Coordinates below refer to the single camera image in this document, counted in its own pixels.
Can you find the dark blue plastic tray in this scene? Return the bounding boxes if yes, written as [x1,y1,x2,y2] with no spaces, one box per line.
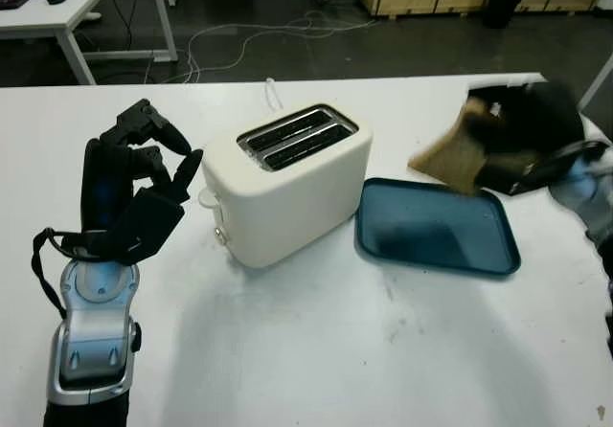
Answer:
[353,176,522,281]

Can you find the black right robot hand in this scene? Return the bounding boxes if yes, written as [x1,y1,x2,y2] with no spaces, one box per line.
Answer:
[466,79,588,193]

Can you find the white toaster power cord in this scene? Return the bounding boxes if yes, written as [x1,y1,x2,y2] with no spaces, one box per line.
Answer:
[263,77,284,111]

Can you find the toasted bread slice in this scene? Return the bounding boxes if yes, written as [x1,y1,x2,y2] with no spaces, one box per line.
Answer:
[407,99,494,196]

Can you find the black trash bin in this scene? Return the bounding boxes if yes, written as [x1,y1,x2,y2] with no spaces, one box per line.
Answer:
[482,0,526,30]

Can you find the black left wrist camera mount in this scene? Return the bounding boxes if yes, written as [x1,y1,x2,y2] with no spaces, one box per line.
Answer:
[88,188,187,266]

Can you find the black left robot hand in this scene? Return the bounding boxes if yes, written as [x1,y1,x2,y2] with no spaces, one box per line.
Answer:
[79,99,205,233]

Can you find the white table leg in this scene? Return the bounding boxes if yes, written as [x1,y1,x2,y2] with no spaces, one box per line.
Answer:
[577,53,613,112]

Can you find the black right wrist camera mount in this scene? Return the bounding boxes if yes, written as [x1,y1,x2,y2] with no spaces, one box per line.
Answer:
[507,140,610,197]

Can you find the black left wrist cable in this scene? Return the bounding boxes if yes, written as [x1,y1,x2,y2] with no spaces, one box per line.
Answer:
[31,228,92,318]

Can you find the white cable on floor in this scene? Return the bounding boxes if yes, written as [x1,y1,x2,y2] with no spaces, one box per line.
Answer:
[184,10,379,83]

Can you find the cream two-slot toaster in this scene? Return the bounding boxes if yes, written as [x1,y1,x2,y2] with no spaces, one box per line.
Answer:
[198,103,374,269]

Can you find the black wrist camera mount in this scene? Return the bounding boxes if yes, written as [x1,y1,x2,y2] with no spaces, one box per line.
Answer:
[88,188,187,266]
[507,140,610,197]

